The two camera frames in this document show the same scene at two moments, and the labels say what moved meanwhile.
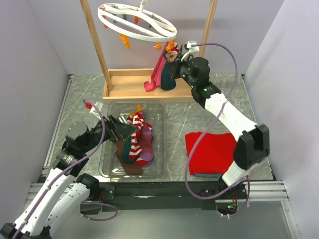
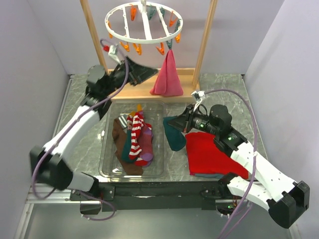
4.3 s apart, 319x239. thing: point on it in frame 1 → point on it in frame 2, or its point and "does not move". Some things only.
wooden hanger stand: [127, 85] does not move
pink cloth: [156, 80] → [168, 82]
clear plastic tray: [155, 113] does not move
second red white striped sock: [137, 120] does not move
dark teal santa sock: [168, 79] → [176, 137]
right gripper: [175, 66] → [184, 121]
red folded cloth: [213, 154] does not move
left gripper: [123, 129] → [137, 73]
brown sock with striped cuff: [129, 168] does not move
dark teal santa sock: [126, 147] does not move
